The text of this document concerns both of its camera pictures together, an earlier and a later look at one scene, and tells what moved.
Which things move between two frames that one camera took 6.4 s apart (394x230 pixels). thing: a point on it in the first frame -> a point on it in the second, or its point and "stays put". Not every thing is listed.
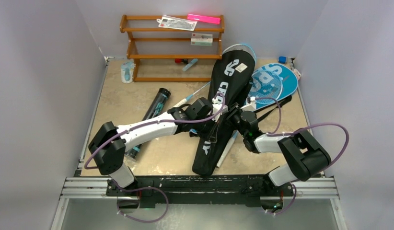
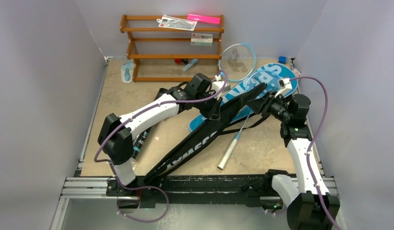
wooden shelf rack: [175, 49] stays put
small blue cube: [282, 59] stays put
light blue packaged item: [127, 72] stays put
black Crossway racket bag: [233, 77] -> [231, 111]
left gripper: [210, 133] -> [213, 113]
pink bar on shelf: [203, 18] stays put
